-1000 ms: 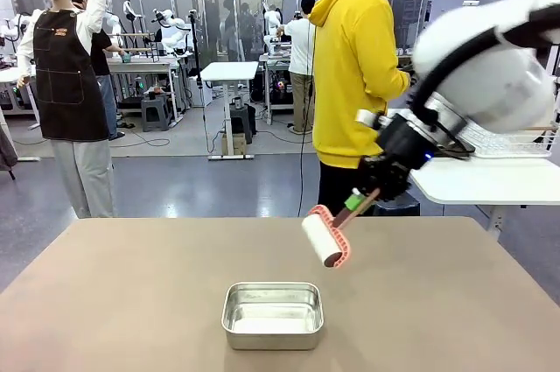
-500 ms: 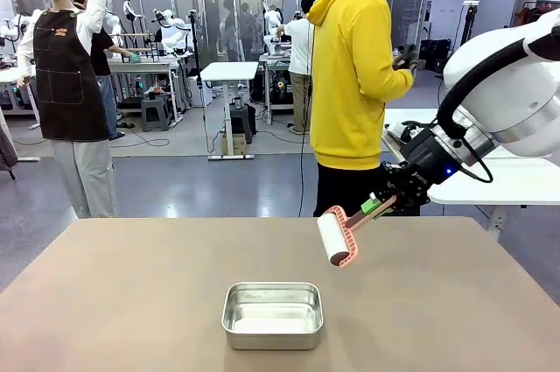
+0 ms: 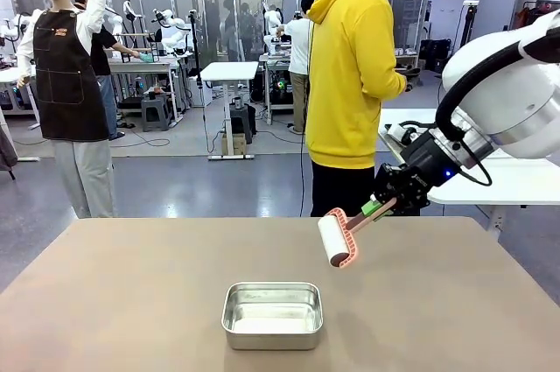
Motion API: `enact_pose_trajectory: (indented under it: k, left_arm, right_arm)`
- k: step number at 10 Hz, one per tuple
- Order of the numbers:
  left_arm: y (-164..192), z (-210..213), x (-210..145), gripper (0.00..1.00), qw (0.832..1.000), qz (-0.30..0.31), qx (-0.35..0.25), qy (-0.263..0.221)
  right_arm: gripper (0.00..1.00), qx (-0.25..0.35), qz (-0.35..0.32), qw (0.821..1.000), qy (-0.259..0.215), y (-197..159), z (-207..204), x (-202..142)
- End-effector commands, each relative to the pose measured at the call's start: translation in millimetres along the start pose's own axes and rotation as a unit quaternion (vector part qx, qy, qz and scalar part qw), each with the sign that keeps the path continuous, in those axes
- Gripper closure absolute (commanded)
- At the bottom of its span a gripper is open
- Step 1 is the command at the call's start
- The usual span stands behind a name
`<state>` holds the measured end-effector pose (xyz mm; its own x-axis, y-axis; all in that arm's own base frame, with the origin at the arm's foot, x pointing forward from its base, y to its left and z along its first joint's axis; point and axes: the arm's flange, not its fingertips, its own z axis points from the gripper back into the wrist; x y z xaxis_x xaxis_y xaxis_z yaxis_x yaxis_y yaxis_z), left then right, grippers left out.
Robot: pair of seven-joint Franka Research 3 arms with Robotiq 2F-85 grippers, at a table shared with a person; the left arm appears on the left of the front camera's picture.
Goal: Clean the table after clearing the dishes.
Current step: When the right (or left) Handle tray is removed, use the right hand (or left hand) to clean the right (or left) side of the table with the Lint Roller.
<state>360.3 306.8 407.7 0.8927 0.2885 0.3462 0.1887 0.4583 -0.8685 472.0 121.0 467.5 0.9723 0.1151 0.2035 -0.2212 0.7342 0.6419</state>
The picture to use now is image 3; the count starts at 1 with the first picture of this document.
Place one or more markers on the black tripod pole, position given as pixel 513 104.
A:
pixel 194 48

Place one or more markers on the large white table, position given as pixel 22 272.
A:
pixel 516 184

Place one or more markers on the black equipment cases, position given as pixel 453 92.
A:
pixel 435 54

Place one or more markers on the white standing desk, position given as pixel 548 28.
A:
pixel 229 71

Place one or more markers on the person's right forearm yellow sleeve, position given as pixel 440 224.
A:
pixel 385 83

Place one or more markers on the cardboard box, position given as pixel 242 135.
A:
pixel 234 144

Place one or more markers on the pink lint roller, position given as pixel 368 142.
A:
pixel 332 236

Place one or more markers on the person in black t-shirt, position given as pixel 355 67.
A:
pixel 102 52

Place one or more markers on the grey plastic stool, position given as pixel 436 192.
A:
pixel 155 111

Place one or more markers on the person in yellow hoodie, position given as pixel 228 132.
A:
pixel 341 83

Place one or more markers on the dark brown apron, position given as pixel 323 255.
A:
pixel 70 83

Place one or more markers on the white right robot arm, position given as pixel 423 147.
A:
pixel 512 92

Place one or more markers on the rectangular metal container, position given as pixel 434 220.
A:
pixel 271 324

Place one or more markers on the white workbench with metal legs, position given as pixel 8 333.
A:
pixel 144 66

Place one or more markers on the white and black device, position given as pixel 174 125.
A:
pixel 402 132

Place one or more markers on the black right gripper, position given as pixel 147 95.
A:
pixel 431 162

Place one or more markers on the white lab robot arm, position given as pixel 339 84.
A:
pixel 172 32
pixel 273 22
pixel 127 11

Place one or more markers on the person in white shirt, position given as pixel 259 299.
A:
pixel 299 48

